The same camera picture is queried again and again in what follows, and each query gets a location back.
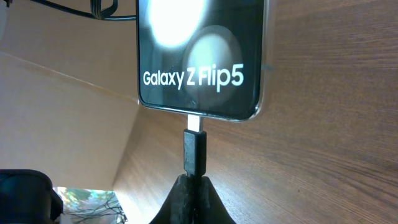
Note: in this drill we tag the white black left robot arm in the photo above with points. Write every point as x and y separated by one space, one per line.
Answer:
27 196

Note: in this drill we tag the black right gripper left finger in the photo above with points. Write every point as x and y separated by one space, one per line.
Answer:
178 207

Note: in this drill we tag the black smartphone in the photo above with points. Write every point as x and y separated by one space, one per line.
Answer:
202 57

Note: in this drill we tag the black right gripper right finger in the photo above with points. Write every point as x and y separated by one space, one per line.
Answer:
208 207

